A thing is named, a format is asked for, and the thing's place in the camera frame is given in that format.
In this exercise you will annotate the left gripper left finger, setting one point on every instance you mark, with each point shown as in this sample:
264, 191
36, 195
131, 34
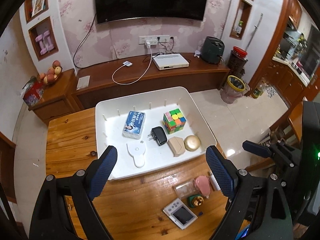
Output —
51, 218

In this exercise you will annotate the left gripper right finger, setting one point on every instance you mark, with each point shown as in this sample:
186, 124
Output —
259, 201

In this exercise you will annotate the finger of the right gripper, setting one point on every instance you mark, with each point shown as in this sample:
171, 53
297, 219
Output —
280, 152

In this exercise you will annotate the white usb charger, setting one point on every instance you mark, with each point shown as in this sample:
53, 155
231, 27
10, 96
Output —
214, 183

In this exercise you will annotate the pink correction tape dispenser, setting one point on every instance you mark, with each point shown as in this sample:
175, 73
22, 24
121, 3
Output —
203, 184

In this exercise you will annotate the green gold round tin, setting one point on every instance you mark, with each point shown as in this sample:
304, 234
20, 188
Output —
195, 200

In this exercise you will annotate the clear plastic box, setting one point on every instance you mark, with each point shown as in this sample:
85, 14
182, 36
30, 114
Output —
186, 189

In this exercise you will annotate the white handheld game console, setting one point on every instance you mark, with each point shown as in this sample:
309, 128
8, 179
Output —
180, 214

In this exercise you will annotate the round cream compact case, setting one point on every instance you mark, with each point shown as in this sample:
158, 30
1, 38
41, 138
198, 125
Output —
192, 143

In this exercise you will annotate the black power adapter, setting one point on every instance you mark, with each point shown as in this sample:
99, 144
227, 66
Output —
158, 135

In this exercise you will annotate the yellow rim trash bin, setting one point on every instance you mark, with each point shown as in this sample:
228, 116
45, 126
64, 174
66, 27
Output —
233, 89

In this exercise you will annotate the beige faceted box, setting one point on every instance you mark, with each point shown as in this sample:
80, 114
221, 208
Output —
177, 146

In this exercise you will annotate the red lid dark jar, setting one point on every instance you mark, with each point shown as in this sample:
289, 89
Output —
237, 61

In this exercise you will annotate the white correction tape dispenser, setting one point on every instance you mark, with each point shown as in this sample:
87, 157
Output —
137, 150

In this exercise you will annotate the colourful puzzle cube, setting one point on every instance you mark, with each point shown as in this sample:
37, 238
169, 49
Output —
174, 121

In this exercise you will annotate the blue tissue pack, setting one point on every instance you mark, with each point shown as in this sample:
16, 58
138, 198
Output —
133, 127

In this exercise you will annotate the red snack bag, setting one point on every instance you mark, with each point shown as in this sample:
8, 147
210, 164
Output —
32, 91

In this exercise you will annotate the white plastic storage bin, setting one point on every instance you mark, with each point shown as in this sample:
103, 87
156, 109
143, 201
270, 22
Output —
110, 117

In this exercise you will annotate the dark green toaster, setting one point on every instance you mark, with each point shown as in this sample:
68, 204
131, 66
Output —
212, 50

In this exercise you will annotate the wooden tv cabinet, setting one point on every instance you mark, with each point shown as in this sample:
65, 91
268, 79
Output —
112, 80

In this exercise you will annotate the white card on cabinet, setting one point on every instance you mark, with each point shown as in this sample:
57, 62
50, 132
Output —
83, 82

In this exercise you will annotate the bowl of peaches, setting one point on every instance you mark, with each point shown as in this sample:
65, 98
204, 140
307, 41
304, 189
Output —
52, 74

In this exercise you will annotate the white set-top box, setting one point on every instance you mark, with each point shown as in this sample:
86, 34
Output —
170, 61

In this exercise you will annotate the pink dumbbells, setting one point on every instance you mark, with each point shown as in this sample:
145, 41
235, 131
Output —
45, 43

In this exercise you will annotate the framed picture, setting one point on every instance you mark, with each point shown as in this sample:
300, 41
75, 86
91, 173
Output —
37, 7

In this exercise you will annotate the white wall power strip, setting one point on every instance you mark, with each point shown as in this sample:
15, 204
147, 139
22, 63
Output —
154, 39

